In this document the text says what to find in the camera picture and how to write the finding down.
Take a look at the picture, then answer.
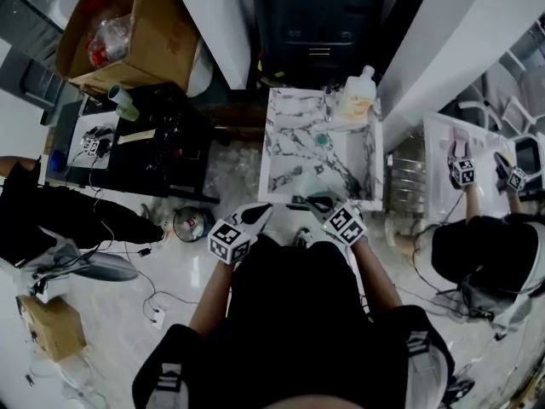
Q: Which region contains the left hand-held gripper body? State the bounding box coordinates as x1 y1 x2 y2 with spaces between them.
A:
207 201 274 266

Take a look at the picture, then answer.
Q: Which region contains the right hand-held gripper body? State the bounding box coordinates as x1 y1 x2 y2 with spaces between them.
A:
303 191 369 247

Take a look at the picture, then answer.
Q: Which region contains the person's left forearm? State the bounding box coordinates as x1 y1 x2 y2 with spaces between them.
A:
189 257 235 336

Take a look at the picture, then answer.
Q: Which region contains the person's right forearm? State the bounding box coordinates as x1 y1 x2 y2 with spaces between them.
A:
351 236 404 314

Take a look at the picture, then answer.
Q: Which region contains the clear soap pump bottle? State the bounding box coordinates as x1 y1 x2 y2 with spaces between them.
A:
338 65 378 123

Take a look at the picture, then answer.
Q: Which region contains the dark round waste bin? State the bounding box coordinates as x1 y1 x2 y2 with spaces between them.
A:
172 205 216 243

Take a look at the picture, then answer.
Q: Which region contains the person's right shoe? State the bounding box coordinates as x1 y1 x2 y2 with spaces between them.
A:
293 227 314 249

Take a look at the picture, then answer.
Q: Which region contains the white slipper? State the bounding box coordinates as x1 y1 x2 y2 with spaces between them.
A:
384 217 404 246

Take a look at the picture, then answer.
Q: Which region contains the chrome metal rack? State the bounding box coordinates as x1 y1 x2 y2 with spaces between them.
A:
385 136 427 216

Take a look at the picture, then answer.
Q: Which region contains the marble pattern sink cabinet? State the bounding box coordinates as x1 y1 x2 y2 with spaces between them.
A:
256 86 384 212

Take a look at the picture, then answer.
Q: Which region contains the person's black shirt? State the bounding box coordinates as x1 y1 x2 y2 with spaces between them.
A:
131 234 455 409

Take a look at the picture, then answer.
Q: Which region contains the white sink cabinet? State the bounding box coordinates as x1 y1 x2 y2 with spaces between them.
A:
421 111 519 225

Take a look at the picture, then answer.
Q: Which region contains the black table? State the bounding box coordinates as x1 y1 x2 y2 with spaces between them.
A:
44 82 222 204

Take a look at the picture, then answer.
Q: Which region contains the chrome faucet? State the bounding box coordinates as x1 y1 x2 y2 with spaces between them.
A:
323 85 341 123

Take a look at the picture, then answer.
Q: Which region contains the grey office chair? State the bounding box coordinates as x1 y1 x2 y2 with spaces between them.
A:
0 232 140 291
457 270 537 336

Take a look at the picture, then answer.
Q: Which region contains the beige flat strip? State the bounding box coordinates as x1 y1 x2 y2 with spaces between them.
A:
117 129 157 146

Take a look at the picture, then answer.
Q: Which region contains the idle hand-held gripper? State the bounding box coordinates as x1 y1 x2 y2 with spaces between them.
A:
81 126 116 158

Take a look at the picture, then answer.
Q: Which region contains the green plastic cup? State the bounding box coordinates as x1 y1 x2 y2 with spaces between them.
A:
115 95 140 121

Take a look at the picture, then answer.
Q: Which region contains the white board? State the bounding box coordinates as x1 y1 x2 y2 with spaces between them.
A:
66 112 120 172

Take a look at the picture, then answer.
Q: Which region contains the white plastic cup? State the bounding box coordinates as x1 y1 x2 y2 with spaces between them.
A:
106 83 129 104

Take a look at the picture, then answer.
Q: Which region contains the blue round cap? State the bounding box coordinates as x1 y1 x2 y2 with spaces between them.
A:
47 149 68 175

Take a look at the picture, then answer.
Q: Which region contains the small brown cardboard box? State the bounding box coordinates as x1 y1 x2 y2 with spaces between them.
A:
19 295 89 362

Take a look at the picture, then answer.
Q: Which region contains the white mesh chair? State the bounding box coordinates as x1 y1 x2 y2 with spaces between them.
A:
457 49 545 144

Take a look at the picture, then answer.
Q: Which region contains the black cabinet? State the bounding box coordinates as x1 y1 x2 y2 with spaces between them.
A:
250 0 391 89

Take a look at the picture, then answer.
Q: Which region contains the large brown cardboard box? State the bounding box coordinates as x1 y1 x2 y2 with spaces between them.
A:
54 0 201 97

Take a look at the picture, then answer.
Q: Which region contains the clear bag with red contents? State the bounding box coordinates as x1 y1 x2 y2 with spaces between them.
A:
84 14 133 67

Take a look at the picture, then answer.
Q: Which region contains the black cable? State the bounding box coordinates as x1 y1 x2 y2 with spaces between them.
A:
97 228 201 323

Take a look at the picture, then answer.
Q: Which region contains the grey striped shoulder strap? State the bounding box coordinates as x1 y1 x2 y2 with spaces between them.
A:
404 330 450 409
148 360 191 409

